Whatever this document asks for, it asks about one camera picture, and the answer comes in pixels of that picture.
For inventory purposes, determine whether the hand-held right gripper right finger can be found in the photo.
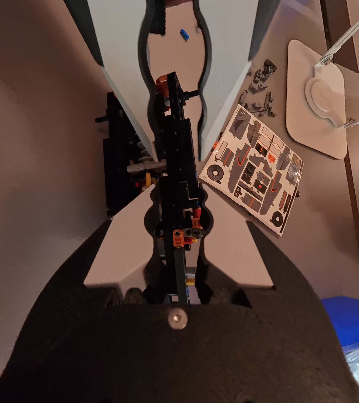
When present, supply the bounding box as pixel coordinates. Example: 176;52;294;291
195;186;275;305

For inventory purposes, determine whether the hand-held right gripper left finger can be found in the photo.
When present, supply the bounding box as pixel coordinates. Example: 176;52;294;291
83;184;166;301

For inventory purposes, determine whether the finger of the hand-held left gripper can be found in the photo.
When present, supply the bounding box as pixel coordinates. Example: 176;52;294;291
88;0;162;162
195;0;259;162

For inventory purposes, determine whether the black orange lego car chassis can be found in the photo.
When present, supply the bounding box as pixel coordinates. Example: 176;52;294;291
95;72;206;305

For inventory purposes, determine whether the pile of grey lego pieces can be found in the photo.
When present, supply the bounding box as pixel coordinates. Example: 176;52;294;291
239;58;278;118

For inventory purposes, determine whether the lego sticker sheet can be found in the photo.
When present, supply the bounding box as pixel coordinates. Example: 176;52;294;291
198;104;304;237

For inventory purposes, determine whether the blue plastic bin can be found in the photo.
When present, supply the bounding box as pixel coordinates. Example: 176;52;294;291
321;296;359;347

